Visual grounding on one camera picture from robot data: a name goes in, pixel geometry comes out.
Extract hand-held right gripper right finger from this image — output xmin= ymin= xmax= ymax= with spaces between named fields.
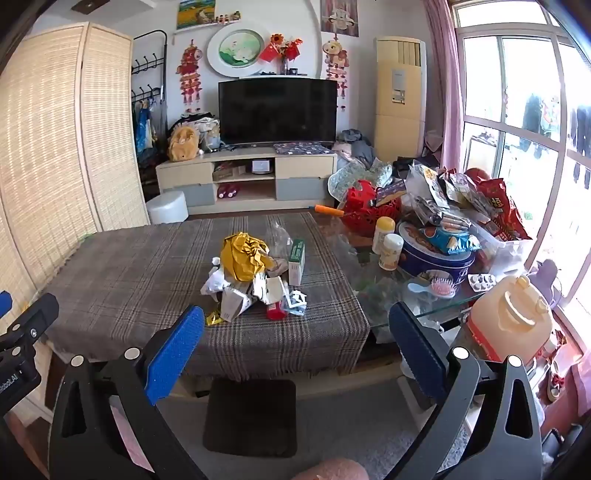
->
xmin=385 ymin=302 xmax=543 ymax=480

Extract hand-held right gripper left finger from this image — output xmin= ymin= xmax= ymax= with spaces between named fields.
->
xmin=48 ymin=305 xmax=208 ymax=480

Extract dark trash bin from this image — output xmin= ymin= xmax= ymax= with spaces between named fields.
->
xmin=203 ymin=378 xmax=297 ymax=459

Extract pink hairbrush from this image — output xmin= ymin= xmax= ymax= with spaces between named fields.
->
xmin=409 ymin=271 xmax=458 ymax=300

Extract torn white cardboard box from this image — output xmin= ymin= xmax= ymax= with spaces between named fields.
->
xmin=219 ymin=281 xmax=257 ymax=322

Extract plaid fringed tablecloth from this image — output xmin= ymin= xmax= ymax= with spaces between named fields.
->
xmin=44 ymin=213 xmax=371 ymax=381

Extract blue round cookie tin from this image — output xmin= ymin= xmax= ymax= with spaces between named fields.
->
xmin=398 ymin=222 xmax=476 ymax=288

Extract orange plastic jug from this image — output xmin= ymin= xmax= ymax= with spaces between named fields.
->
xmin=468 ymin=275 xmax=554 ymax=365

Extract white crumpled carton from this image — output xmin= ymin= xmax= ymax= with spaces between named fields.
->
xmin=252 ymin=274 xmax=287 ymax=305

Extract yellow crumpled bag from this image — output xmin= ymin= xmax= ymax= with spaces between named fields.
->
xmin=220 ymin=233 xmax=274 ymax=282

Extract blue snack bag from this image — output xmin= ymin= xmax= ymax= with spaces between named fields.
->
xmin=422 ymin=226 xmax=482 ymax=256

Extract white bottle yellow lid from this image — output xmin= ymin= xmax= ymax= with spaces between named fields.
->
xmin=372 ymin=216 xmax=397 ymax=254

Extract white and blue crumpled wrapper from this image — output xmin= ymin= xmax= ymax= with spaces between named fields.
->
xmin=281 ymin=291 xmax=308 ymax=317

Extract person's right leg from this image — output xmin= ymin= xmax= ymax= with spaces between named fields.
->
xmin=302 ymin=458 xmax=370 ymax=480

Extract white shoe red bow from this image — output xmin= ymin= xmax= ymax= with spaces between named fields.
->
xmin=547 ymin=360 xmax=568 ymax=402

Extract red plastic basket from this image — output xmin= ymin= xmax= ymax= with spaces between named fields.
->
xmin=341 ymin=180 xmax=402 ymax=238

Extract green and white carton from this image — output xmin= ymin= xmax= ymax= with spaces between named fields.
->
xmin=288 ymin=239 xmax=306 ymax=287

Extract white round stool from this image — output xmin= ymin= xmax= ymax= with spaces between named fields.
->
xmin=147 ymin=191 xmax=189 ymax=225

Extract purple plush toy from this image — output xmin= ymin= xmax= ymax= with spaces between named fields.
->
xmin=526 ymin=258 xmax=564 ymax=310

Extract clear plastic wrapper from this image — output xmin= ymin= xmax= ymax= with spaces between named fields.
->
xmin=269 ymin=222 xmax=295 ymax=258

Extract pile of snack packets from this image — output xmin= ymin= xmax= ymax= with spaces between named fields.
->
xmin=402 ymin=164 xmax=481 ymax=229

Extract large red plastic bag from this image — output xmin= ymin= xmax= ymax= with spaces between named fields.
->
xmin=464 ymin=168 xmax=534 ymax=241

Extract bamboo folding screen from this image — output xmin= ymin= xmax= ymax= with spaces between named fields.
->
xmin=0 ymin=21 xmax=151 ymax=305

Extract floral cloth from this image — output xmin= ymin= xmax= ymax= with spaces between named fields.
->
xmin=328 ymin=159 xmax=394 ymax=198

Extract yellow plush backpack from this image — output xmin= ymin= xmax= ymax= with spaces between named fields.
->
xmin=167 ymin=127 xmax=200 ymax=162

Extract pile of grey clothes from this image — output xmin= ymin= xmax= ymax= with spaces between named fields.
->
xmin=332 ymin=128 xmax=376 ymax=171

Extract beige TV stand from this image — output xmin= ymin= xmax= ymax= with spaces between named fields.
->
xmin=156 ymin=147 xmax=339 ymax=214

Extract blue hanging clothes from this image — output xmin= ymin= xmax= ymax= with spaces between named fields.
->
xmin=134 ymin=99 xmax=160 ymax=162

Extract cream standing air conditioner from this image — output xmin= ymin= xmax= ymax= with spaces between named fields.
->
xmin=373 ymin=37 xmax=426 ymax=163

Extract pile of light clothes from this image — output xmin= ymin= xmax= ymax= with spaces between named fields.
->
xmin=168 ymin=113 xmax=221 ymax=153

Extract dark patterned folded cloth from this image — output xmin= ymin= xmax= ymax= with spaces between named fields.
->
xmin=273 ymin=142 xmax=334 ymax=155

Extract black television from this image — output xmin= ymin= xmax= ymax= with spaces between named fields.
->
xmin=218 ymin=77 xmax=338 ymax=147

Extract black coat rack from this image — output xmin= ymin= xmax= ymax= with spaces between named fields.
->
xmin=130 ymin=30 xmax=168 ymax=153

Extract large window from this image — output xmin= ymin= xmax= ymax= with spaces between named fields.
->
xmin=450 ymin=0 xmax=591 ymax=305

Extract pink curtain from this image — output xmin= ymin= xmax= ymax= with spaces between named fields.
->
xmin=422 ymin=0 xmax=465 ymax=167

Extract red hanging ornament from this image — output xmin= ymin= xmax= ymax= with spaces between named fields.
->
xmin=322 ymin=39 xmax=350 ymax=112
xmin=175 ymin=39 xmax=204 ymax=112

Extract artificial flower bouquet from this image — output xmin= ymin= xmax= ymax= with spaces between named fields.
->
xmin=259 ymin=32 xmax=303 ymax=75

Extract landscape painting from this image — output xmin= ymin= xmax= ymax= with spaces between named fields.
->
xmin=176 ymin=0 xmax=218 ymax=31

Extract round framed wall picture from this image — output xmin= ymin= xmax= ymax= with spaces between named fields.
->
xmin=206 ymin=23 xmax=272 ymax=78

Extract wall poster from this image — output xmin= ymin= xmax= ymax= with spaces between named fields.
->
xmin=321 ymin=0 xmax=360 ymax=38

